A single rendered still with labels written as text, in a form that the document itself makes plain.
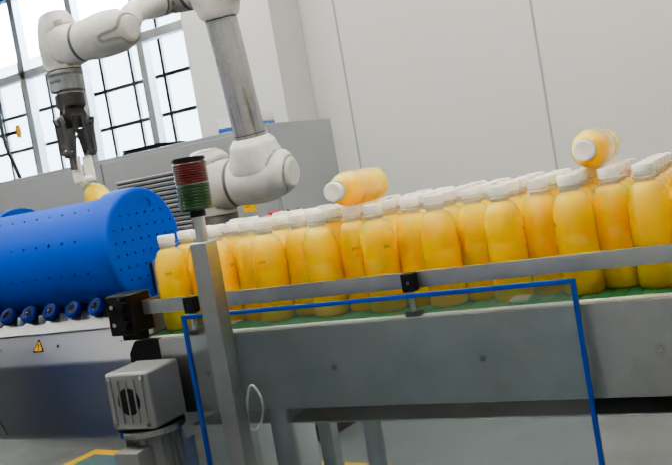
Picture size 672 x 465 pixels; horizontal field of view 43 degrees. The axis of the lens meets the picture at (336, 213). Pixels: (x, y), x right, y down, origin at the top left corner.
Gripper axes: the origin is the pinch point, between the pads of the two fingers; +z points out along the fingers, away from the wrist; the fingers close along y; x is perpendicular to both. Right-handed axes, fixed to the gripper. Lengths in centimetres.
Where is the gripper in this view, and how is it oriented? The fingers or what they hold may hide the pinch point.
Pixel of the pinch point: (83, 170)
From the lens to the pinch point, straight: 235.6
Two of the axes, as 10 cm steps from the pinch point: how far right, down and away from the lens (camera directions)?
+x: 8.8, -1.3, -4.5
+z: 1.7, 9.8, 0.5
